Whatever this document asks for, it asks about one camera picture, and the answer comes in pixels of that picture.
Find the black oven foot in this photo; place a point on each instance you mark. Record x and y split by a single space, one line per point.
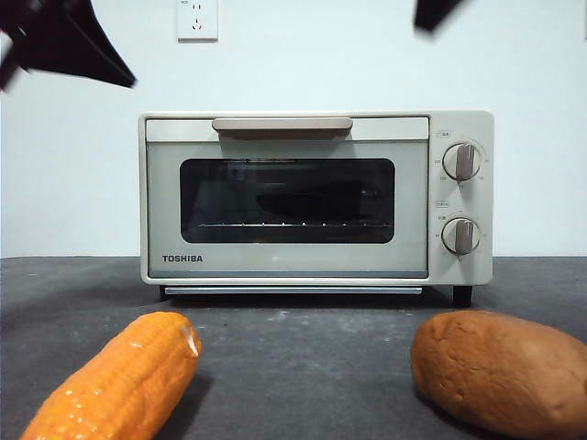
462 295

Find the dark purple eggplant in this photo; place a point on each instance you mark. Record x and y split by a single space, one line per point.
312 204

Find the cream Toshiba toaster oven body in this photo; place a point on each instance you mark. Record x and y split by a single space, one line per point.
481 124

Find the orange corn cob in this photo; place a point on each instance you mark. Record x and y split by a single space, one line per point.
119 380

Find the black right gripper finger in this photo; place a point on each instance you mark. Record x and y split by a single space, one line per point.
435 14

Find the metal oven crumb tray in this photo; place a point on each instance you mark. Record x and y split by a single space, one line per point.
293 290

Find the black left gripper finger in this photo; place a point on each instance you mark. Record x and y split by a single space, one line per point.
59 46
96 32

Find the brown sweet potato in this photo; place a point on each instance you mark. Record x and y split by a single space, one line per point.
497 366

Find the cream oven knob beige grip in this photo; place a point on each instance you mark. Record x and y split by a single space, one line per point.
460 236
461 161

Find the oven door with glass window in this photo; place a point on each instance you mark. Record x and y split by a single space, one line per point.
286 261

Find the white wall socket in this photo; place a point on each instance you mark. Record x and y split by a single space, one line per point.
198 27

